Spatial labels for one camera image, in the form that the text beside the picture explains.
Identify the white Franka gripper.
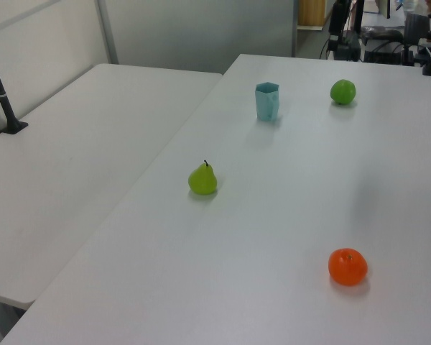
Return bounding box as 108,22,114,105
328,0,350,52

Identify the teal hexagonal mug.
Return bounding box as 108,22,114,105
254,82,282,122

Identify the black equipment box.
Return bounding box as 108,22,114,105
335,30,362,61

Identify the thin black background pole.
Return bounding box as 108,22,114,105
351,0,366,37

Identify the wooden cabinet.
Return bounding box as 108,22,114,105
297,0,326,30

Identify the black office chair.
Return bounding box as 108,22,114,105
360,24,406,64

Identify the green apple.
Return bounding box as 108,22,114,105
330,78,357,106

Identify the grey ribbed bin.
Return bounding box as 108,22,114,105
403,11,431,37

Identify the green pear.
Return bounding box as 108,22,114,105
187,160,218,197

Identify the orange mandarin fruit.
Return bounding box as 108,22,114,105
328,247,369,287

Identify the white side table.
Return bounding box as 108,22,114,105
0,63,224,344

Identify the black pole stand with base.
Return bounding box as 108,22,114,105
0,35,29,135

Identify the thin dark background cable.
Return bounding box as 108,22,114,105
318,34,332,60

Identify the grey metal partition post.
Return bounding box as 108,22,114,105
96,0,120,66
290,0,300,58

